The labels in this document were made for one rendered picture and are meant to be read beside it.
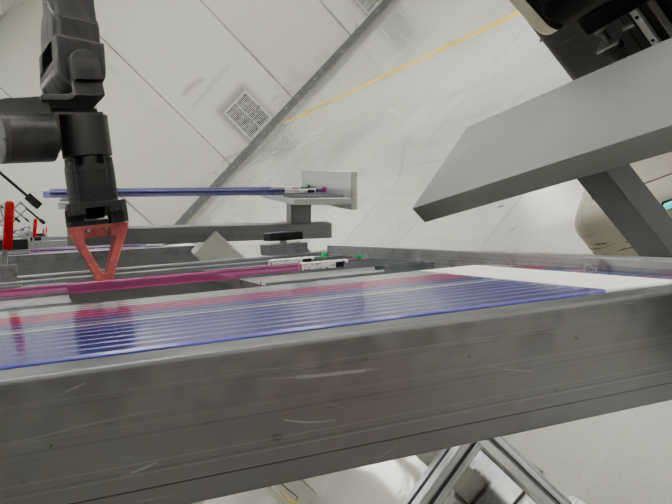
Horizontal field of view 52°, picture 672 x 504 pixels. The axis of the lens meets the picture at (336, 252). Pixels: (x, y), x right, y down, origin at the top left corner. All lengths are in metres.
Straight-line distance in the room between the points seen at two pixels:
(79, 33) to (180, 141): 7.68
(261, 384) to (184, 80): 8.43
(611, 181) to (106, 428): 1.00
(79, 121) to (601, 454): 1.14
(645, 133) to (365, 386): 0.72
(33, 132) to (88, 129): 0.06
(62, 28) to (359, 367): 0.67
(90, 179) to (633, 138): 0.68
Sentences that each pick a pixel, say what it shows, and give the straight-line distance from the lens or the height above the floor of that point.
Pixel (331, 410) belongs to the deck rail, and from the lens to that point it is 0.31.
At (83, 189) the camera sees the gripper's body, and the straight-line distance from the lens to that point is 0.85.
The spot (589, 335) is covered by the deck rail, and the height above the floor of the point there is 0.80.
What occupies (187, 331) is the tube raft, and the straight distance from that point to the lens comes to 0.35.
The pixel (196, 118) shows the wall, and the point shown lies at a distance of 8.64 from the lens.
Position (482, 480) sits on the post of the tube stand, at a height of 0.03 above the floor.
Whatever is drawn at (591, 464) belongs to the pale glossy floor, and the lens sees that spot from 1.50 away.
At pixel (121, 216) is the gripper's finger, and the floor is 0.99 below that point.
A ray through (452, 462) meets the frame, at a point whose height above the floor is 0.31.
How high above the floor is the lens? 1.03
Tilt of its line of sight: 17 degrees down
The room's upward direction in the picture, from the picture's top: 45 degrees counter-clockwise
